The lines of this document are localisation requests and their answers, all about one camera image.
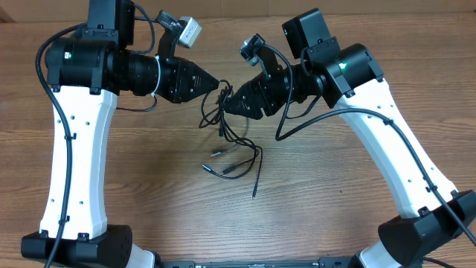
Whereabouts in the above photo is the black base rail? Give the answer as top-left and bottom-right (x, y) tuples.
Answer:
(158, 256), (364, 268)

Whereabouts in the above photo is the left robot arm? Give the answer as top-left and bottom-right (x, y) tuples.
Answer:
(21, 0), (219, 267)

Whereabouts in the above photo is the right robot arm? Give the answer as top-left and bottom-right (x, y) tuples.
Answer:
(223, 8), (475, 267)

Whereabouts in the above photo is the black USB cable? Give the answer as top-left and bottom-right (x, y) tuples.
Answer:
(199, 79), (264, 200)

